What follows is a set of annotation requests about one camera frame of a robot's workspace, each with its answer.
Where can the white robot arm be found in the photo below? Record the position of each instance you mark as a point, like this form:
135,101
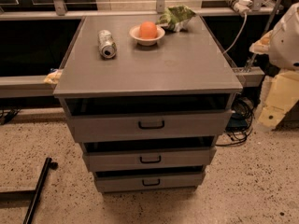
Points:
281,44

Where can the black metal floor bar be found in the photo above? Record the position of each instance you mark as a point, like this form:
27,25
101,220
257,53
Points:
48,164

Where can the grey metal rail frame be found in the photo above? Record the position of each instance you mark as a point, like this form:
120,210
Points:
34,86

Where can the crushed silver soda can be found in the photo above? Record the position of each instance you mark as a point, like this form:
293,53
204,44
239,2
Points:
106,43

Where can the small beige bowl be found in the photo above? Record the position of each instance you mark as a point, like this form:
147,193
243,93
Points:
135,34

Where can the green chip bag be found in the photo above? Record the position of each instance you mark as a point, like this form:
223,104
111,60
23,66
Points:
175,18

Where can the white plug adapter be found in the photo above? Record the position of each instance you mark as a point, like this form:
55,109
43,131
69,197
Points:
237,7

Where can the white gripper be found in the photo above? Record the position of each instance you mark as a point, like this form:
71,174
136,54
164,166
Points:
286,44

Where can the grey drawer cabinet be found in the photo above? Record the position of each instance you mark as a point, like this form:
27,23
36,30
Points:
182,73

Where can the grey drawer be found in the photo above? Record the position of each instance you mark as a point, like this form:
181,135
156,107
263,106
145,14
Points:
148,159
90,129
142,182

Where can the orange fruit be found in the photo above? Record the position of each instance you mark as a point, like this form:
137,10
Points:
148,30

